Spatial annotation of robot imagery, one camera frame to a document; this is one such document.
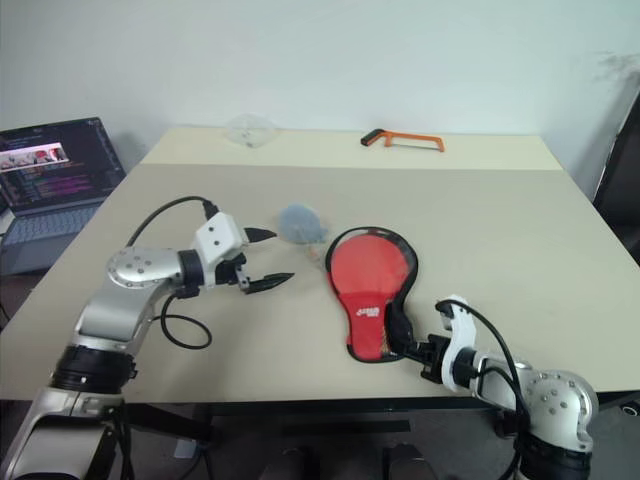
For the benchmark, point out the red ping pong paddle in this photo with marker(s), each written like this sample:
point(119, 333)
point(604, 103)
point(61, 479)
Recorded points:
point(370, 260)

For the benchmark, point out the dark rounded shape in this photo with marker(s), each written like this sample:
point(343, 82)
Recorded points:
point(407, 462)

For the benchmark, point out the grey crumpled wad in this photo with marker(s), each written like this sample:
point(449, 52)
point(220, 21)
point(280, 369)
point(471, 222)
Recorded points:
point(300, 225)

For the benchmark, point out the clear plastic bag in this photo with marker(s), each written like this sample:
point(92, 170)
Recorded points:
point(247, 131)

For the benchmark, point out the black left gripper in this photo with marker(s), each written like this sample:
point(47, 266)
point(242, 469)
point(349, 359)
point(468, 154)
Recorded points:
point(231, 272)

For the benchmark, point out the black metal table frame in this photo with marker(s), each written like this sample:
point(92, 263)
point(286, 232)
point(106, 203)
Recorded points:
point(350, 409)

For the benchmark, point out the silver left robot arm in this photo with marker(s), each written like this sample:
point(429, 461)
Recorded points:
point(140, 267)

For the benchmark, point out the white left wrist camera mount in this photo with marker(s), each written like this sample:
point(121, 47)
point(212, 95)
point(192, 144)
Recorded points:
point(217, 235)

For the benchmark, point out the black chair back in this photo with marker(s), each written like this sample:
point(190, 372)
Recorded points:
point(622, 190)

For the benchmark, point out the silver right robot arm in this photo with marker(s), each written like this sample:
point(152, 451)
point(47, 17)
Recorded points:
point(555, 400)

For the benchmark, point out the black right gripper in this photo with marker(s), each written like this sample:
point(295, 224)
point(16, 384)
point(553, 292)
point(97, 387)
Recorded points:
point(432, 357)

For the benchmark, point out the open grey laptop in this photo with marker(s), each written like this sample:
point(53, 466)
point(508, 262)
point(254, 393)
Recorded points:
point(50, 220)

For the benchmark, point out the black paddle case red lining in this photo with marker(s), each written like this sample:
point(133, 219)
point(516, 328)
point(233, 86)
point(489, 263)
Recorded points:
point(365, 330)

